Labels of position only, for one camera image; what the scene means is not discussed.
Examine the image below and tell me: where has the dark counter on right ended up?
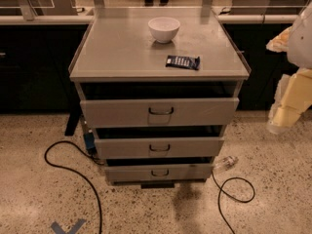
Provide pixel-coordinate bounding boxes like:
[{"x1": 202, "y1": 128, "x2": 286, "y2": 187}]
[{"x1": 221, "y1": 22, "x2": 298, "y2": 110}]

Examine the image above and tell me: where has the grey drawer cabinet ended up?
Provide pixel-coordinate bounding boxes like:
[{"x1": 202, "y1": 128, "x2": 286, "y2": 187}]
[{"x1": 70, "y1": 7, "x2": 250, "y2": 185}]

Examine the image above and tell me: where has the black cable on left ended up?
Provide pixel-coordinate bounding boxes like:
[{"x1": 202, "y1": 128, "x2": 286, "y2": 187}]
[{"x1": 43, "y1": 139, "x2": 104, "y2": 234}]

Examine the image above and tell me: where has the blue tape cross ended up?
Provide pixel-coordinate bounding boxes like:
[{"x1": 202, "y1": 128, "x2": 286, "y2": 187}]
[{"x1": 51, "y1": 218, "x2": 87, "y2": 234}]

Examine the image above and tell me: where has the black cable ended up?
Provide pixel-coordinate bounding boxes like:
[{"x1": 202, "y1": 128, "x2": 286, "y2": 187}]
[
  {"x1": 211, "y1": 172, "x2": 256, "y2": 234},
  {"x1": 43, "y1": 139, "x2": 104, "y2": 234}
]

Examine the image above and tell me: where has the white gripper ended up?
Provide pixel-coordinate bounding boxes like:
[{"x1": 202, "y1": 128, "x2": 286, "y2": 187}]
[{"x1": 266, "y1": 27, "x2": 312, "y2": 135}]

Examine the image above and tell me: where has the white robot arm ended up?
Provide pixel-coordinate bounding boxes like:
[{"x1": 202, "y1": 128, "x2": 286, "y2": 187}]
[{"x1": 266, "y1": 3, "x2": 312, "y2": 135}]

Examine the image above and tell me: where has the white bowl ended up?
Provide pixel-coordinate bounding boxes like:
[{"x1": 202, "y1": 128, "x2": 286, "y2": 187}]
[{"x1": 148, "y1": 17, "x2": 180, "y2": 43}]

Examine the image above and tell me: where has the dark counter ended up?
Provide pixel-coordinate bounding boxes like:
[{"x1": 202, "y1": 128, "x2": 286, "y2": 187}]
[
  {"x1": 221, "y1": 22, "x2": 298, "y2": 110},
  {"x1": 0, "y1": 22, "x2": 89, "y2": 113}
]

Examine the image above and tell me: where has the dark blue snack packet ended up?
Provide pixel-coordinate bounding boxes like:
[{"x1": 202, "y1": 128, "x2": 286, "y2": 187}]
[{"x1": 166, "y1": 56, "x2": 201, "y2": 70}]

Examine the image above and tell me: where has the dark counter on left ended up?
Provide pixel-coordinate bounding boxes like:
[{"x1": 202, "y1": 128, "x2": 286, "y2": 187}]
[{"x1": 0, "y1": 22, "x2": 89, "y2": 113}]

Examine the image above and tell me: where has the blue power adapter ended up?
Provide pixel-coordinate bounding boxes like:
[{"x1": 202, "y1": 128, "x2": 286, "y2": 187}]
[{"x1": 83, "y1": 133, "x2": 97, "y2": 155}]

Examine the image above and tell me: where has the grey drawer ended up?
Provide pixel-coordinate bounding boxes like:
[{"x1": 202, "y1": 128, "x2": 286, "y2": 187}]
[
  {"x1": 95, "y1": 137, "x2": 224, "y2": 159},
  {"x1": 80, "y1": 97, "x2": 239, "y2": 128},
  {"x1": 104, "y1": 164, "x2": 212, "y2": 183}
]

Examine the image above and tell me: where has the black cable on right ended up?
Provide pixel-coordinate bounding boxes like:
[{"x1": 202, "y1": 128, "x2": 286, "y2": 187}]
[{"x1": 211, "y1": 172, "x2": 256, "y2": 234}]

